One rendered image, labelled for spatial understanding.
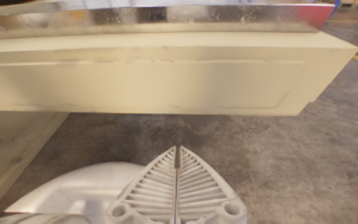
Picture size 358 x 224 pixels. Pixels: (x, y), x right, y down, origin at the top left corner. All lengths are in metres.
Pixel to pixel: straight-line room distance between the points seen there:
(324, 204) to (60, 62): 1.07
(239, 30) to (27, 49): 0.26
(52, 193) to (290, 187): 0.98
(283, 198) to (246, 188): 0.17
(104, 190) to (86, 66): 0.36
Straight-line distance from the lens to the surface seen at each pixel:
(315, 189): 1.03
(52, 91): 0.26
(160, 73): 0.17
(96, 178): 0.49
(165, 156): 0.16
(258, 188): 0.87
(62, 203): 0.57
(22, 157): 1.23
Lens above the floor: 0.76
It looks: 46 degrees down
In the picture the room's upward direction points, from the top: 2 degrees counter-clockwise
